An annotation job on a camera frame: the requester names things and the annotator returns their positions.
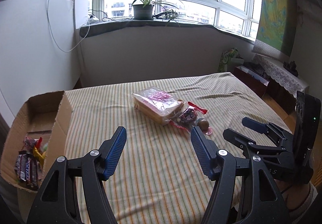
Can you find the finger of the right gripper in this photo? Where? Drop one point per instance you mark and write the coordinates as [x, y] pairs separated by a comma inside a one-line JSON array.
[[247, 145], [270, 130]]

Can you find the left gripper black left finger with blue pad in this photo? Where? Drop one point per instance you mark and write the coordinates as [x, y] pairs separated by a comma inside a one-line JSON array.
[[56, 199]]

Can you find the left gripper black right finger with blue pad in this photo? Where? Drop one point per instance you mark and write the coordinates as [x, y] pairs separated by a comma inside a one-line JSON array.
[[244, 190]]

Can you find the brown braised egg pack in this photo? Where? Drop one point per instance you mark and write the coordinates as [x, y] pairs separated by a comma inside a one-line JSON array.
[[204, 125]]

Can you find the large Snickers bar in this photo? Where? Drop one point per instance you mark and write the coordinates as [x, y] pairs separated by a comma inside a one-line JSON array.
[[28, 170]]

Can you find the yellow candy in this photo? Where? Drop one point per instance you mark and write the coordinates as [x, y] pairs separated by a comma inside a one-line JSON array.
[[39, 156]]

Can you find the red clear bag of nuts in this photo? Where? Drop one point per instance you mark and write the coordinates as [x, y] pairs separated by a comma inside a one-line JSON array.
[[187, 114]]

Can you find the small Snickers bar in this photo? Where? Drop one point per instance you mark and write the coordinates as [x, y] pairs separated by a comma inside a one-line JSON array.
[[31, 143]]

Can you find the dark wooden side table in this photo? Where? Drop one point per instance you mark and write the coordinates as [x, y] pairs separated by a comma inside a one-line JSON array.
[[251, 79]]

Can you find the lace cloth covered cabinet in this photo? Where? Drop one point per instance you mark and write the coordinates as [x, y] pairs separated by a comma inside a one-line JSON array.
[[284, 78]]

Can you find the dark object on cabinet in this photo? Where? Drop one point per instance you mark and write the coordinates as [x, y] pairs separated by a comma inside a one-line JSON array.
[[291, 68]]

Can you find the green patterned bag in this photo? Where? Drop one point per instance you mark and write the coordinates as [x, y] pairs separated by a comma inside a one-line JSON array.
[[229, 60]]

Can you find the bagged sliced bread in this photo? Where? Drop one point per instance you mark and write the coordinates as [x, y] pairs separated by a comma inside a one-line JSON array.
[[157, 104]]

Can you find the cardboard box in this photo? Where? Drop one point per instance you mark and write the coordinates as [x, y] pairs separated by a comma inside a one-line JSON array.
[[46, 115]]

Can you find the small potted plant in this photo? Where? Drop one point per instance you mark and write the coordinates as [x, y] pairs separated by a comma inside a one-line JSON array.
[[169, 12]]

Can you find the potted spider plant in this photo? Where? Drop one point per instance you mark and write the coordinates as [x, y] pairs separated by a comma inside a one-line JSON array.
[[143, 9]]

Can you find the dark windowsill cover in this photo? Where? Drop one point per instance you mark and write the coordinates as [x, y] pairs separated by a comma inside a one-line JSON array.
[[98, 28]]

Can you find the wall map poster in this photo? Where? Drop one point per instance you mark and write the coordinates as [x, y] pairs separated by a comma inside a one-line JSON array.
[[277, 29]]

